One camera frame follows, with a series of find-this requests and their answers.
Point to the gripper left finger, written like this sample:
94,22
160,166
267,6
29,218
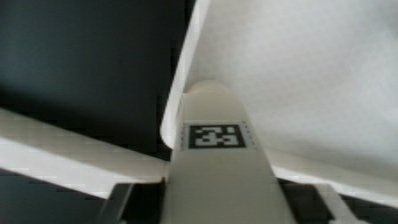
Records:
132,207

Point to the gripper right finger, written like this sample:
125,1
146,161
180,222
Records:
317,205

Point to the white desk leg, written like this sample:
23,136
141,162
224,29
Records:
222,188

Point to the white desk tabletop tray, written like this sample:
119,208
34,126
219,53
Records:
302,53

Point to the white U-shaped obstacle fence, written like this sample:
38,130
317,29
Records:
68,159

